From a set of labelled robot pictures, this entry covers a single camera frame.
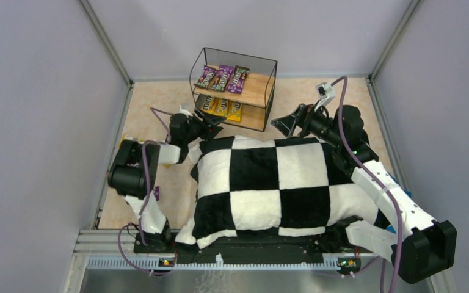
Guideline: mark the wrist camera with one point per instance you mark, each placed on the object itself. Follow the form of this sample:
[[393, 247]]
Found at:
[[326, 93], [186, 109]]

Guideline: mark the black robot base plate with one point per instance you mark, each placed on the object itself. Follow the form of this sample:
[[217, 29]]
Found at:
[[251, 248]]

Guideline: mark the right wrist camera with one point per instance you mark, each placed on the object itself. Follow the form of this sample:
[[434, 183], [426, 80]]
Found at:
[[326, 93]]

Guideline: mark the purple candy bag shelf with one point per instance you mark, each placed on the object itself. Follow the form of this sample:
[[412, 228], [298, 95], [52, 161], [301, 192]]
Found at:
[[221, 78], [206, 77]]

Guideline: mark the purple candy bag shelf left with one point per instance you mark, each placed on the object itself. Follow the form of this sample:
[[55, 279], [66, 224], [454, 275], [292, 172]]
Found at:
[[206, 77]]

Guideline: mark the yellow candy bag shelf right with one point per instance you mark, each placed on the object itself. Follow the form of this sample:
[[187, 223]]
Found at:
[[222, 108]]

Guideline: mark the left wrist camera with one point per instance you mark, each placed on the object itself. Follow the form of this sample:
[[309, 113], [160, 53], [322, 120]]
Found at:
[[186, 109]]

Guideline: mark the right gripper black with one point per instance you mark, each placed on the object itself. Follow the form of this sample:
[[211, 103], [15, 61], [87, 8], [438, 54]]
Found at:
[[303, 121]]

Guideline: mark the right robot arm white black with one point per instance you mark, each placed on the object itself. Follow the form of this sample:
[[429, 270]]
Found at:
[[421, 246]]

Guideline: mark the yellow candy bag shelf left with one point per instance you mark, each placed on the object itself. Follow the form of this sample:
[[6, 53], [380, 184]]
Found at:
[[209, 105]]

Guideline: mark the purple brown candy bag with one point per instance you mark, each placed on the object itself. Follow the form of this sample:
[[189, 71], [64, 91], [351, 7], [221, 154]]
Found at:
[[237, 81]]

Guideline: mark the purple candy bag shelf right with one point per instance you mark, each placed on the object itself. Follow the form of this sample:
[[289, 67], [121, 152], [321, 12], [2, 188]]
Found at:
[[221, 78]]

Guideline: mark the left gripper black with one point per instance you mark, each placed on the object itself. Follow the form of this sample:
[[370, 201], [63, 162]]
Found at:
[[196, 124]]

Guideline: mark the blue cloth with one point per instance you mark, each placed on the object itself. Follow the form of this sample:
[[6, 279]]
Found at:
[[390, 228]]

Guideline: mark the yellow candy bag shelf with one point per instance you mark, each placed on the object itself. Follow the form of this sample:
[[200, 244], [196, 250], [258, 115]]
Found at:
[[222, 108], [209, 105]]

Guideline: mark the black white checkered pillow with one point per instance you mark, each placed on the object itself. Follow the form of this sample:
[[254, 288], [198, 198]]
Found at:
[[286, 187]]

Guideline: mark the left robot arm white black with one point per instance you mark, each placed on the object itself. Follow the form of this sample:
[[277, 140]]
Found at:
[[132, 173]]

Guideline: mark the black wire wooden shelf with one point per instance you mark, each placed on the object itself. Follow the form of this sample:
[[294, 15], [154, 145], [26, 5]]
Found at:
[[257, 86]]

